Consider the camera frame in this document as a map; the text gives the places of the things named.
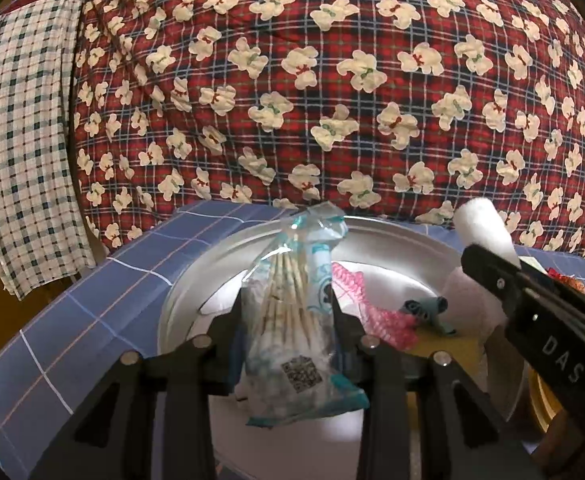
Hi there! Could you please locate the clear teal cotton swab bag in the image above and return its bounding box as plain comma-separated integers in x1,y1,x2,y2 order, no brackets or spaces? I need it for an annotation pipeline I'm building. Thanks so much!
242,201,371,428

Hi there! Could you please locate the blue checked bed sheet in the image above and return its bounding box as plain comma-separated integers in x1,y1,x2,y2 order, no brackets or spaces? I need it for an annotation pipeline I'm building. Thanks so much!
0,201,585,480

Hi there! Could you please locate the green white checked cloth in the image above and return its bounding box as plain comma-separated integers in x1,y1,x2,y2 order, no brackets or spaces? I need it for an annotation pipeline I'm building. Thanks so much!
0,0,96,301

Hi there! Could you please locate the red drawstring pouch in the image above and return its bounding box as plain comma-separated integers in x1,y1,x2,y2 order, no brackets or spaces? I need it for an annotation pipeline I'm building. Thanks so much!
545,266,585,297

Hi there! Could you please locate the mustard yellow cloth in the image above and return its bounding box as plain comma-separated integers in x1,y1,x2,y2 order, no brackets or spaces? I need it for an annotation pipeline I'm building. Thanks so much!
405,330,488,396

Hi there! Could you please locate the red plaid bear-print blanket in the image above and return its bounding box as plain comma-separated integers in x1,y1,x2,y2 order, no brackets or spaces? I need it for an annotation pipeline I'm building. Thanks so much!
70,0,585,261

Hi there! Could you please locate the white fluffy towel roll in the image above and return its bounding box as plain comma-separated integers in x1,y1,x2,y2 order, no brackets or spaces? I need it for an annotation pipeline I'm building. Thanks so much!
443,197,521,333

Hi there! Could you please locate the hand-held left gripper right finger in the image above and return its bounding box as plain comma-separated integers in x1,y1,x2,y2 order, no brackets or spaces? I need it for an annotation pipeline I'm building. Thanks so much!
330,287,546,480

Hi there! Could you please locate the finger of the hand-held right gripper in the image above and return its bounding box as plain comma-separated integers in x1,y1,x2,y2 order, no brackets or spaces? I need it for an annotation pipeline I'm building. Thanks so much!
460,244,541,313

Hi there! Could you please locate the teal sock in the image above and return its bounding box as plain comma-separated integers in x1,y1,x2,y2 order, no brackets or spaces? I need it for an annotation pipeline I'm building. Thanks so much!
403,296,457,337

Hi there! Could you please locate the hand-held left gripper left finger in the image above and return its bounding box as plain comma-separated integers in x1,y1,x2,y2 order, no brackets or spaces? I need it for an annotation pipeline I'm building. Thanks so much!
27,290,246,480

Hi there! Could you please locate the silver metal basin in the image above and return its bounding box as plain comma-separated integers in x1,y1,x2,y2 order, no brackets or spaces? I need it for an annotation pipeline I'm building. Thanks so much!
157,215,526,480

